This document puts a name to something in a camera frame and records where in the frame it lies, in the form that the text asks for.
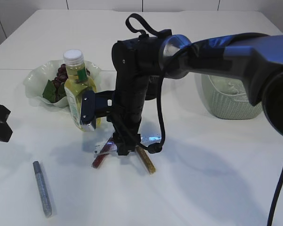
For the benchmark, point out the black mesh pen holder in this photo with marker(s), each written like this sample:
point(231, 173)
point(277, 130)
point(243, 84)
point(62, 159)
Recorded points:
point(152, 87)

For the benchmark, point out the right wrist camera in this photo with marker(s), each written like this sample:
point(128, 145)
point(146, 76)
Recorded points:
point(95, 106)

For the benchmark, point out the red glitter pen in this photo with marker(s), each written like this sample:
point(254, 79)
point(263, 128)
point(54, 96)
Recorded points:
point(102, 156)

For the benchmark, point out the clear plastic sheet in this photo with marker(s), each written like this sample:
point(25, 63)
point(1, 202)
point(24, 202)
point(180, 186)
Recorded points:
point(233, 87)

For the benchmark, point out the green wavy glass plate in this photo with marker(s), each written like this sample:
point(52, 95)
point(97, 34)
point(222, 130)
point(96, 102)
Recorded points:
point(37, 79)

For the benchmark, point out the clear plastic ruler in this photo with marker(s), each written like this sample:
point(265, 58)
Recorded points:
point(145, 140)

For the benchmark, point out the green plastic woven basket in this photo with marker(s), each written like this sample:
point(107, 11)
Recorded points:
point(225, 106)

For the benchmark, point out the silver glitter pen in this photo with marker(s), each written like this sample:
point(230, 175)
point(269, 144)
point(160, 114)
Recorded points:
point(42, 188)

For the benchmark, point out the yellow tea bottle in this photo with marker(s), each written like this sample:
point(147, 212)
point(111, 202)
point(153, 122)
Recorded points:
point(77, 83)

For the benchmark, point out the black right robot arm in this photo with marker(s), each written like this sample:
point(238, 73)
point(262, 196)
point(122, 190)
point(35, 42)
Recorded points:
point(143, 63)

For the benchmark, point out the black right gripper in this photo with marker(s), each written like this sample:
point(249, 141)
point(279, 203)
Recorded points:
point(126, 136)

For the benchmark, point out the purple artificial grape bunch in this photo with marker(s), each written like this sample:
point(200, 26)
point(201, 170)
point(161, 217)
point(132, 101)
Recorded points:
point(54, 89)

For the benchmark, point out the gold glitter pen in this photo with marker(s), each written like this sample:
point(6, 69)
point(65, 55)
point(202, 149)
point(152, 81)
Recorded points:
point(146, 160)

